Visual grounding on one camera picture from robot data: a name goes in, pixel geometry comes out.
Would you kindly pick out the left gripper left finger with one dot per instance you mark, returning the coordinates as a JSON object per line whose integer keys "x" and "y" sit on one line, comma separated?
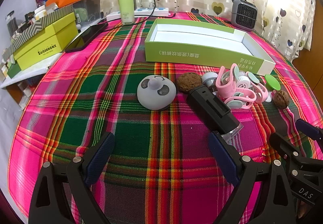
{"x": 49, "y": 203}

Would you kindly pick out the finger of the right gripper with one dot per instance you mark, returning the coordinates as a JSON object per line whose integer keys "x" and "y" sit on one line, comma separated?
{"x": 285, "y": 149}
{"x": 314, "y": 132}

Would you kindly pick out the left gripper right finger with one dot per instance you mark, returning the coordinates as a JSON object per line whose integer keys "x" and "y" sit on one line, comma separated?
{"x": 274, "y": 202}

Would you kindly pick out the brown walnut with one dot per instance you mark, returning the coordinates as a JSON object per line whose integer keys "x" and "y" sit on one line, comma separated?
{"x": 281, "y": 99}
{"x": 188, "y": 81}

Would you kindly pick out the pink silicone clip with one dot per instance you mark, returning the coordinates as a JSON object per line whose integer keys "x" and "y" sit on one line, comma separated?
{"x": 242, "y": 99}
{"x": 259, "y": 89}
{"x": 226, "y": 81}

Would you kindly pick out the green-top white suction holder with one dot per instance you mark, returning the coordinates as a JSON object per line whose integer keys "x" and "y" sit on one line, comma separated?
{"x": 271, "y": 85}

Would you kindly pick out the black bike light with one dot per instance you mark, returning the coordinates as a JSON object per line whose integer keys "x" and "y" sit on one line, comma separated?
{"x": 213, "y": 112}

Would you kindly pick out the white panda-face gadget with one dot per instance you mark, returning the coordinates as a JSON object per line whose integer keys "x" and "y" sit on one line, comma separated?
{"x": 156, "y": 92}

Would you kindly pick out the white round ribbed cap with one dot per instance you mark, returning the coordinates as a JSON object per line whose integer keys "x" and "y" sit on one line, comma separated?
{"x": 243, "y": 81}

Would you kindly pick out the wooden wardrobe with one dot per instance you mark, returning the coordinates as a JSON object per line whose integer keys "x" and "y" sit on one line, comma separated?
{"x": 309, "y": 63}

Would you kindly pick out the pink green plaid tablecloth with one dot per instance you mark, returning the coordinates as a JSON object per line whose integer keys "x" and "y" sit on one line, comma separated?
{"x": 161, "y": 170}

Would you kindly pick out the white side shelf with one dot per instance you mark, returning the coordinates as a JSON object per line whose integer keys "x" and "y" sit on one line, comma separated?
{"x": 37, "y": 69}

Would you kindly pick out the grey mini space heater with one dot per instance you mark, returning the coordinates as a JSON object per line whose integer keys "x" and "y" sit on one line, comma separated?
{"x": 244, "y": 15}

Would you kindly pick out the green white cardboard tray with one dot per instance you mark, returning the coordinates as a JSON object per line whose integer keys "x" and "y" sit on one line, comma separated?
{"x": 205, "y": 44}

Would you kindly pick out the lime green shoe box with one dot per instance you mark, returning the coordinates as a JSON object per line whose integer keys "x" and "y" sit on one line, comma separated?
{"x": 49, "y": 41}

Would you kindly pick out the black smartphone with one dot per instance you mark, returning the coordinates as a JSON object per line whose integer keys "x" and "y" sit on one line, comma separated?
{"x": 85, "y": 38}

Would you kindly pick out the white blue power strip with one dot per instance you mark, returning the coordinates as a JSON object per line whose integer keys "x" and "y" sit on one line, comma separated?
{"x": 158, "y": 12}

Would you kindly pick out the dark glass jar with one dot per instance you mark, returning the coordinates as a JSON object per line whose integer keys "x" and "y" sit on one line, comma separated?
{"x": 11, "y": 23}

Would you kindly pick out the orange-lidded clear storage bin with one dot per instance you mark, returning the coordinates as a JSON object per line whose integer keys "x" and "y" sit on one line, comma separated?
{"x": 88, "y": 10}

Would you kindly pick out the light green lotion bottle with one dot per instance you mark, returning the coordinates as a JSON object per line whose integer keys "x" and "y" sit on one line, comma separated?
{"x": 126, "y": 8}

